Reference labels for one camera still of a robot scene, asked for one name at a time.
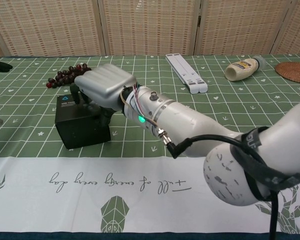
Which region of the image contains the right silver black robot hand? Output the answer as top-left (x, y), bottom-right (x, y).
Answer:
top-left (69, 63), bottom-right (138, 127)

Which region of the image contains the white folding stand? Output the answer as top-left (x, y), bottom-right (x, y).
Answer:
top-left (164, 53), bottom-right (208, 95)

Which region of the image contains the round brown woven coaster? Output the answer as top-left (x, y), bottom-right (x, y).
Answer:
top-left (274, 61), bottom-right (300, 85)

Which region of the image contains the green grid tablecloth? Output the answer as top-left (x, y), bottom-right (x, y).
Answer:
top-left (0, 53), bottom-right (300, 235)

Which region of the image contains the black foldable cardboard box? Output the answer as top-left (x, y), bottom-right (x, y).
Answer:
top-left (54, 93), bottom-right (112, 150)

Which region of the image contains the cream mayonnaise squeeze bottle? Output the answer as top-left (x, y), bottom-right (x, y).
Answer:
top-left (224, 56), bottom-right (267, 82)

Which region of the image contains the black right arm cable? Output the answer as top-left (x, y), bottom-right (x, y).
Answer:
top-left (156, 127), bottom-right (281, 240)

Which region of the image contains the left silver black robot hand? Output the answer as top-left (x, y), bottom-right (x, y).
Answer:
top-left (0, 60), bottom-right (13, 126)

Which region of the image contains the dark red grape bunch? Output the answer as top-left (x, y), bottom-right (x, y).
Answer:
top-left (45, 63), bottom-right (93, 89)

